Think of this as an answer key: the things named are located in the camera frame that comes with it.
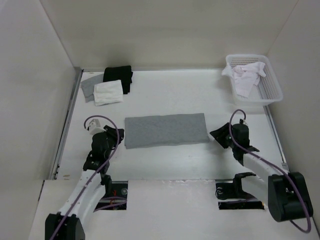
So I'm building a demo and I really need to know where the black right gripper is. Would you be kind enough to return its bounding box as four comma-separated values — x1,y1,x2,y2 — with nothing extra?
209,122,237,149

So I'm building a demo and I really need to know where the grey tank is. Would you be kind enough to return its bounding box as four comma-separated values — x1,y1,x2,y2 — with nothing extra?
80,74,104,103
124,113,210,149

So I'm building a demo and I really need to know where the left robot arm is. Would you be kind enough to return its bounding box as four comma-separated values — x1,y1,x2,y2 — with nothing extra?
44,125,125,240

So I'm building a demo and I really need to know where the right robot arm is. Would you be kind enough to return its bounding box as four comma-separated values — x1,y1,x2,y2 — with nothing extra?
209,123,314,222

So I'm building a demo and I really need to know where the folded white tank top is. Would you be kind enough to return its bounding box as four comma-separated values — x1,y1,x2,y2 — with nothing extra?
93,80,124,107

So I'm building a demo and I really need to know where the white tank top in basket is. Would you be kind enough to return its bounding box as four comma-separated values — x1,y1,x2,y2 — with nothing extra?
221,61,266,98

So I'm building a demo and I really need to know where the folded grey tank top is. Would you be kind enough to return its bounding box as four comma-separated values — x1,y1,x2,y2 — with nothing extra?
80,74,104,103

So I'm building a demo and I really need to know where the folded black tank top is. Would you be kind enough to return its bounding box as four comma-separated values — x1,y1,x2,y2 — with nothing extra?
103,65,133,95

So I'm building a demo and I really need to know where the white plastic laundry basket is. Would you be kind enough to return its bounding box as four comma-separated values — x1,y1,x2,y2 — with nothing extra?
225,54,283,107

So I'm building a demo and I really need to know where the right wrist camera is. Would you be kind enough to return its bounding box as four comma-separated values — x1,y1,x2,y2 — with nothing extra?
239,119,248,126

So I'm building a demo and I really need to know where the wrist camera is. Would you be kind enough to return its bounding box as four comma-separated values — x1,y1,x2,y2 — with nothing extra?
87,118,105,136
239,119,248,126

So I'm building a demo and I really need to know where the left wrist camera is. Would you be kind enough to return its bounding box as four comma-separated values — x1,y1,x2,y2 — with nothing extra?
87,118,105,136

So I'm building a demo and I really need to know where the right metal table rail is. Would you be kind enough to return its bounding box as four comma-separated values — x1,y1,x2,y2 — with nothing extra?
263,105,290,171

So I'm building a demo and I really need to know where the metal table rail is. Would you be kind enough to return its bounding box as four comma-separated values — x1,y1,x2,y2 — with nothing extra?
48,66,84,180
263,105,290,171

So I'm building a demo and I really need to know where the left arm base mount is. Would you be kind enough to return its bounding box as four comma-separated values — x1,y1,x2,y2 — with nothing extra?
96,181,129,210

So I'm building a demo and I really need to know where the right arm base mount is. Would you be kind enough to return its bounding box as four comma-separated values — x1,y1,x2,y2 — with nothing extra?
215,172,265,210

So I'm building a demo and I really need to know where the left metal table rail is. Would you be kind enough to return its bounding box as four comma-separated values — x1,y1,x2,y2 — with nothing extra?
48,66,84,180

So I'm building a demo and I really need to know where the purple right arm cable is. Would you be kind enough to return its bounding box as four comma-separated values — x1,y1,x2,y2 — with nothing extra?
228,109,312,234

